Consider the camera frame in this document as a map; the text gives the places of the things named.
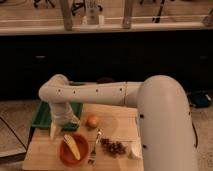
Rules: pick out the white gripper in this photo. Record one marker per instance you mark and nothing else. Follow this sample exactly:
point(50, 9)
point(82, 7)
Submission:
point(61, 114)

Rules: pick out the yellow banana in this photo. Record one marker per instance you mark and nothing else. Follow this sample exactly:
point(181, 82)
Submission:
point(69, 140)

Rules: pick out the dark red object behind arm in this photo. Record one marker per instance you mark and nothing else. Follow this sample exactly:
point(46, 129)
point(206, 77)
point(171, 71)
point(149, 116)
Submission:
point(105, 80)

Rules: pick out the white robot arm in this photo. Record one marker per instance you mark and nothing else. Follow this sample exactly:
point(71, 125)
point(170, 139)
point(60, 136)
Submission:
point(168, 140)

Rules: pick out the red bowl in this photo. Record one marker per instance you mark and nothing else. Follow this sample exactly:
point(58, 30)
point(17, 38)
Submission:
point(67, 157)

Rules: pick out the green tray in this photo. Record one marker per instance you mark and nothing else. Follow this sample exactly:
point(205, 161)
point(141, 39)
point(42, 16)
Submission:
point(42, 117)

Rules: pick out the orange fruit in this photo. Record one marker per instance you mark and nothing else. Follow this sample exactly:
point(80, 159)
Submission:
point(92, 121)

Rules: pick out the metal fork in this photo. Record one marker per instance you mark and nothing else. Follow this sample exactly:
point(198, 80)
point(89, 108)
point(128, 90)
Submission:
point(92, 154)

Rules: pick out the pile of brown nuts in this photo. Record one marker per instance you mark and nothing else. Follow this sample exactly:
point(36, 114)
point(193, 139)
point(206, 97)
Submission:
point(113, 148)

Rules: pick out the white small cup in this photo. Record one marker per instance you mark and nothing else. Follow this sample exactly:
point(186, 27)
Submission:
point(135, 150)

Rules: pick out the teal object at right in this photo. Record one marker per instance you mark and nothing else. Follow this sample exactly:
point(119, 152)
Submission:
point(200, 99)

